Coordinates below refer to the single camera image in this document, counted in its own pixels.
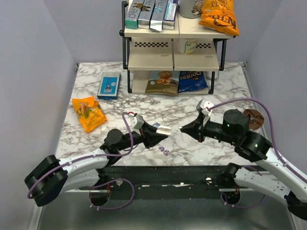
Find orange candy bag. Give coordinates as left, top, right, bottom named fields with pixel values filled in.
left=72, top=96, right=107, bottom=133

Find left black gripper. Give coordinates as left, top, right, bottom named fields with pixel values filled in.
left=118, top=120, right=168, bottom=152

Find purple cable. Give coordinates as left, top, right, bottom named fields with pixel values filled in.
left=203, top=97, right=307, bottom=209
left=27, top=112, right=135, bottom=211

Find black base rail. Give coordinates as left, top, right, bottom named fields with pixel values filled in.
left=81, top=166, right=241, bottom=204

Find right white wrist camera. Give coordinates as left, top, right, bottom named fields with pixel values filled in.
left=196, top=99, right=214, bottom=127

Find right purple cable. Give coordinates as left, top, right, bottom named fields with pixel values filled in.
left=203, top=97, right=307, bottom=209

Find purple white box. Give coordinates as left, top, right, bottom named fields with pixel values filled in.
left=163, top=0, right=178, bottom=30

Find blue Doritos bag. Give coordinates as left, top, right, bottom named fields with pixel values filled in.
left=178, top=71, right=208, bottom=93

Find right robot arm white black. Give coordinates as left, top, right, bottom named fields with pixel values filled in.
left=180, top=109, right=307, bottom=220

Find gold brown snack bag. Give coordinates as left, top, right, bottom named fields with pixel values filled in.
left=145, top=70, right=180, bottom=95

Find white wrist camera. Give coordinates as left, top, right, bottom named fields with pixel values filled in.
left=130, top=114, right=144, bottom=133
left=196, top=99, right=214, bottom=127

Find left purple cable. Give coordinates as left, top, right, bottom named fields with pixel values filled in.
left=27, top=112, right=135, bottom=211

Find grey printed mug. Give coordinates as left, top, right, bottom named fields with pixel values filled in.
left=179, top=0, right=204, bottom=19

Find beige black shelf rack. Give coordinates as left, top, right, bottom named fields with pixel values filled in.
left=119, top=1, right=232, bottom=94

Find blue razor box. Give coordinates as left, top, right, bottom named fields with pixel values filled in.
left=97, top=72, right=121, bottom=100

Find white yogurt cup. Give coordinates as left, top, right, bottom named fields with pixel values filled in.
left=177, top=38, right=198, bottom=55

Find silver blue RiO box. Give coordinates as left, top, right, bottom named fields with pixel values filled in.
left=150, top=0, right=168, bottom=32

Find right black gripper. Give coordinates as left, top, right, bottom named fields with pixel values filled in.
left=181, top=112, right=238, bottom=144

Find teal RiO box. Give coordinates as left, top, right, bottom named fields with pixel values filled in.
left=125, top=0, right=144, bottom=30

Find orange chips bag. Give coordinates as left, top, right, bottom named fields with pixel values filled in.
left=199, top=0, right=240, bottom=36

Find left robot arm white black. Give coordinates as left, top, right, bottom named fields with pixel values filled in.
left=24, top=121, right=171, bottom=207

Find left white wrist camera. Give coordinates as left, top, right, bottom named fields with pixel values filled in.
left=130, top=114, right=144, bottom=133

